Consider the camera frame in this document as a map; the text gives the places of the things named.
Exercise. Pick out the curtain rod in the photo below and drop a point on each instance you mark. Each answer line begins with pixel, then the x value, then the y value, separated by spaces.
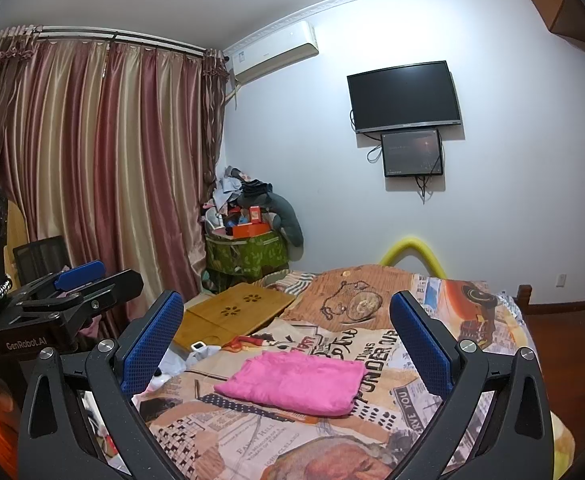
pixel 122 40

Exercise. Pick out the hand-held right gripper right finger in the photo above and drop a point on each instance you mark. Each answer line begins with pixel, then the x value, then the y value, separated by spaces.
pixel 420 346

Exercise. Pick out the striped satin curtain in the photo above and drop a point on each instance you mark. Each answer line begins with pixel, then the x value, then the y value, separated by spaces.
pixel 112 170

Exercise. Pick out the green box with clutter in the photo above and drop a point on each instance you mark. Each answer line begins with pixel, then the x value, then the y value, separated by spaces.
pixel 232 190

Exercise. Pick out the black mesh chair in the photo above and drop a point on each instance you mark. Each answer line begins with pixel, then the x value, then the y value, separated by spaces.
pixel 40 257

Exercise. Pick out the white plastic bag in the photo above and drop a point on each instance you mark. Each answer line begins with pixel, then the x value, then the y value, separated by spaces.
pixel 177 362

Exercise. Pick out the white air conditioner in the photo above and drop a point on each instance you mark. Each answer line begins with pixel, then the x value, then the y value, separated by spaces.
pixel 272 52

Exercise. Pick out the printed bed blanket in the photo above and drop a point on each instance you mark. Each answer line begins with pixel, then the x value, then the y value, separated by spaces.
pixel 322 320

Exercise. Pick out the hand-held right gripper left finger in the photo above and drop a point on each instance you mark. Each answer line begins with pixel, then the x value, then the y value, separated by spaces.
pixel 152 341

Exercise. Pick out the black wall television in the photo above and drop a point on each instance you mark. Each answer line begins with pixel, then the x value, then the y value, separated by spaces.
pixel 403 96

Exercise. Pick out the pink button cardigan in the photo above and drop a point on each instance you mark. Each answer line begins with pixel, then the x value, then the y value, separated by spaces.
pixel 297 381

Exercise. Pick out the yellow foam tube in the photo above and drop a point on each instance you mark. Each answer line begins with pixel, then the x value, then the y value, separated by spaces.
pixel 412 241

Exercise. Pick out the small red box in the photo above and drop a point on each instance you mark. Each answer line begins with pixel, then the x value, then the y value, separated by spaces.
pixel 256 214

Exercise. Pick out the small white device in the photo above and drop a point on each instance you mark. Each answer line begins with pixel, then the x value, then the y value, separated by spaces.
pixel 198 348

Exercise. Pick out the flat orange box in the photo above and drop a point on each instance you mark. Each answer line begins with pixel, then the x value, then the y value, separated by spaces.
pixel 251 230

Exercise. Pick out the grey plush toy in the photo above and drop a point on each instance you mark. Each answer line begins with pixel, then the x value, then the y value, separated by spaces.
pixel 287 217

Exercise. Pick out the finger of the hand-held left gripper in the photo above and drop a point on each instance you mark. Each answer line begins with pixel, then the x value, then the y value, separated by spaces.
pixel 120 287
pixel 80 274

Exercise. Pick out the wooden bedpost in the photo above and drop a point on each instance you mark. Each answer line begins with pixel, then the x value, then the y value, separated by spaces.
pixel 523 300

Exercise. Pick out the small black wall monitor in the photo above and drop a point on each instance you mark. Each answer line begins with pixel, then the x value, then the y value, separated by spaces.
pixel 411 152

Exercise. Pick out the bamboo folding lap table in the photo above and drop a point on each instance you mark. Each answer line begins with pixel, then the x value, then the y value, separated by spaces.
pixel 232 310

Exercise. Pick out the red cloth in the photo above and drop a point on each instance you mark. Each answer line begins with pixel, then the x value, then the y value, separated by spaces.
pixel 245 342

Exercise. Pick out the white wall socket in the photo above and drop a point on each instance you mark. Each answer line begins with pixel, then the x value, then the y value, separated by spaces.
pixel 561 280

